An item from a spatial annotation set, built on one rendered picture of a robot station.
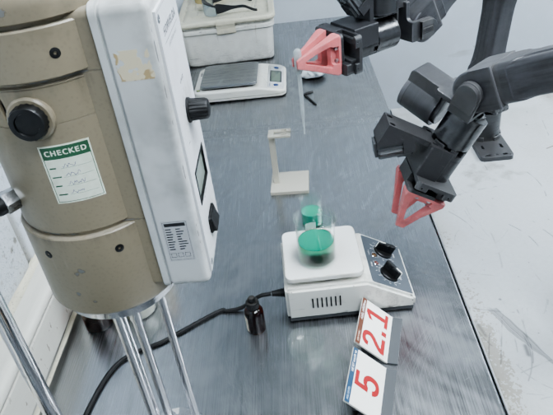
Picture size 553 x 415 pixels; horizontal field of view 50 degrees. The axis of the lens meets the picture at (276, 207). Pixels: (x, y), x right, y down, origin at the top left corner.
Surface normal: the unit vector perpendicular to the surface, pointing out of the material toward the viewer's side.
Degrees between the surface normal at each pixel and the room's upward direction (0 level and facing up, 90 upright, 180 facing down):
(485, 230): 0
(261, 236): 0
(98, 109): 90
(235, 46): 94
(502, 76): 87
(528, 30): 90
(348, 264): 0
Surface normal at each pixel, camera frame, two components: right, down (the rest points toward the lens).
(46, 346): 0.99, -0.09
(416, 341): -0.11, -0.82
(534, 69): -0.66, 0.41
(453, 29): 0.01, 0.57
